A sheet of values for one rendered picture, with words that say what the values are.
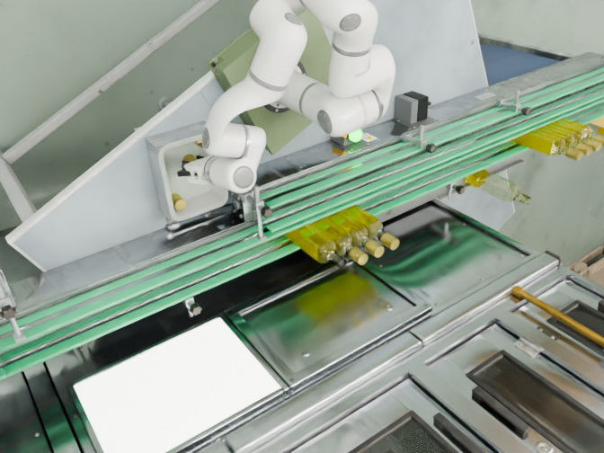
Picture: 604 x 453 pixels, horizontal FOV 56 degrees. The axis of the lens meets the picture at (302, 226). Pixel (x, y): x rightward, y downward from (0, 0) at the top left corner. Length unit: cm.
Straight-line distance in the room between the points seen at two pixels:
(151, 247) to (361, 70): 74
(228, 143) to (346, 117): 28
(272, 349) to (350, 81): 69
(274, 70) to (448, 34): 107
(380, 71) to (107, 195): 76
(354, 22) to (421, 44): 91
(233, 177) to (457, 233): 97
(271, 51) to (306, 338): 74
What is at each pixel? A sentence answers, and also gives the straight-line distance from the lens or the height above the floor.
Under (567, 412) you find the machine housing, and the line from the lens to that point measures 150.
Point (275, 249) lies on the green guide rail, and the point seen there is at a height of 93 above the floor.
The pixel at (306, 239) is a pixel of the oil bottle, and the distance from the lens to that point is 160.
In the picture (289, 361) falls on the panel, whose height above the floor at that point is 125.
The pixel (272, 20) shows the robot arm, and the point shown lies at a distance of 115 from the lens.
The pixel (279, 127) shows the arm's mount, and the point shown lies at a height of 84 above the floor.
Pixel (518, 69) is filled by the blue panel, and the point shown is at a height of 67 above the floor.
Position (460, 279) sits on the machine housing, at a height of 125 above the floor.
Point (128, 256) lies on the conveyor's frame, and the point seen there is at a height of 83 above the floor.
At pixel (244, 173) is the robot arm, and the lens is 126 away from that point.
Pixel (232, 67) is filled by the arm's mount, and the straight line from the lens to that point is 150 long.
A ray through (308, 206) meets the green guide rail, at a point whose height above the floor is 92.
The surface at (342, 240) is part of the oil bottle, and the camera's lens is 159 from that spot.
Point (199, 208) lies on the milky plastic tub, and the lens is 160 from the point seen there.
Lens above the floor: 212
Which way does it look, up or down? 45 degrees down
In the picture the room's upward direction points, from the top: 126 degrees clockwise
